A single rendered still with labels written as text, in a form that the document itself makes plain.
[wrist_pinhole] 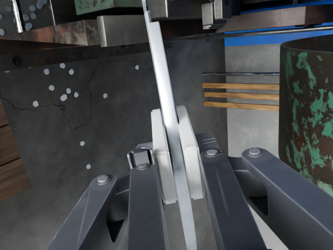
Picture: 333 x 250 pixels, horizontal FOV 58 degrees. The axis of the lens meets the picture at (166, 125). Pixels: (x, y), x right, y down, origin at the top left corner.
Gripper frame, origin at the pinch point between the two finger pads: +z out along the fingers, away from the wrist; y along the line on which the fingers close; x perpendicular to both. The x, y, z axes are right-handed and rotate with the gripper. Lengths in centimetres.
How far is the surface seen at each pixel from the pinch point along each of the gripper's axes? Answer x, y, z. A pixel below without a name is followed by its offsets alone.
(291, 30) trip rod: -5, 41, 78
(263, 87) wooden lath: -42, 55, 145
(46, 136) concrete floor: -32, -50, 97
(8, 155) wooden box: -20, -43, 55
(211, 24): 2, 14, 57
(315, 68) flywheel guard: -0.7, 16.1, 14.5
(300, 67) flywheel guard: -1.2, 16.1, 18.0
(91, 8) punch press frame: 10, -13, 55
